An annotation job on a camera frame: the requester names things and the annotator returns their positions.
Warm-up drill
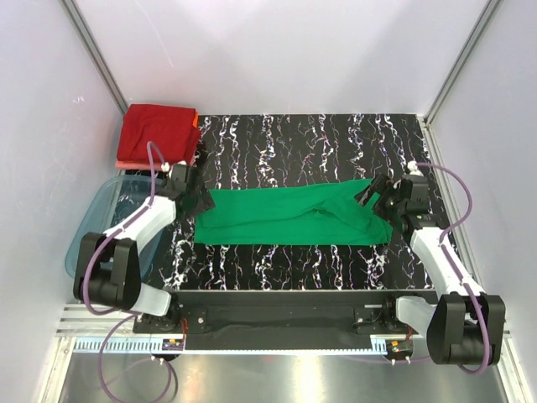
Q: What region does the green t shirt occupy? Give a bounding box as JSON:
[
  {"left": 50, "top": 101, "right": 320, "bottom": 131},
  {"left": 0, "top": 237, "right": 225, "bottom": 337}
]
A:
[{"left": 194, "top": 179, "right": 393, "bottom": 247}]

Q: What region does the blue transparent plastic tray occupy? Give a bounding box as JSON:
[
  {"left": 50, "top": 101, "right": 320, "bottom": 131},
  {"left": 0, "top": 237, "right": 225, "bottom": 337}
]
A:
[{"left": 65, "top": 175, "right": 151, "bottom": 279}]

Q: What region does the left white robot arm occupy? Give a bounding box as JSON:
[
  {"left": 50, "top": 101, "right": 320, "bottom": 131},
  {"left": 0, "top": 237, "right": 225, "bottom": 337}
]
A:
[{"left": 73, "top": 163, "right": 215, "bottom": 332}]

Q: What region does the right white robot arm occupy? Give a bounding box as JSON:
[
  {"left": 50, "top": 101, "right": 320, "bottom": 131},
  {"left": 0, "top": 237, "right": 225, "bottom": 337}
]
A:
[{"left": 355, "top": 174, "right": 506, "bottom": 374}]

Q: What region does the folded dark red shirt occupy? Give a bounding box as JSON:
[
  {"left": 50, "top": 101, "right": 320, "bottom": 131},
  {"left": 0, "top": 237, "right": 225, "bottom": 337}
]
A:
[{"left": 117, "top": 104, "right": 201, "bottom": 163}]

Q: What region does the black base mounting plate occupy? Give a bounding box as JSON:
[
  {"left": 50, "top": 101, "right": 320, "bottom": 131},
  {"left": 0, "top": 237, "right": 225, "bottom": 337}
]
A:
[{"left": 133, "top": 290, "right": 437, "bottom": 354}]

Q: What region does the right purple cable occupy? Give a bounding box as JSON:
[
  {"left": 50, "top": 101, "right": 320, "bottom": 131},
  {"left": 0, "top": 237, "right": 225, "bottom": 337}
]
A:
[{"left": 350, "top": 163, "right": 494, "bottom": 374}]

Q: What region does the aluminium frame rail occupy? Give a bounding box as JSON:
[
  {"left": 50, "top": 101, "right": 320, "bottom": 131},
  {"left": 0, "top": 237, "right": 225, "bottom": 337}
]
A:
[{"left": 56, "top": 296, "right": 504, "bottom": 364}]

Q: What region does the right aluminium corner post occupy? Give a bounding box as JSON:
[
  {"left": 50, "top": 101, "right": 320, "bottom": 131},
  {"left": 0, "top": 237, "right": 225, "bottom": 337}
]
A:
[{"left": 423, "top": 0, "right": 503, "bottom": 125}]

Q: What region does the aluminium corner post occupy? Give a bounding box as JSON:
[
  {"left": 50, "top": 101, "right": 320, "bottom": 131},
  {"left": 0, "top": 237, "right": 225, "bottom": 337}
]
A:
[
  {"left": 60, "top": 0, "right": 128, "bottom": 115},
  {"left": 423, "top": 0, "right": 503, "bottom": 125}
]

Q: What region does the left aluminium corner post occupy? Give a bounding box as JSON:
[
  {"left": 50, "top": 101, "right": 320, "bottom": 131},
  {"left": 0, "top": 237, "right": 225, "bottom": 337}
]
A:
[{"left": 60, "top": 0, "right": 128, "bottom": 115}]

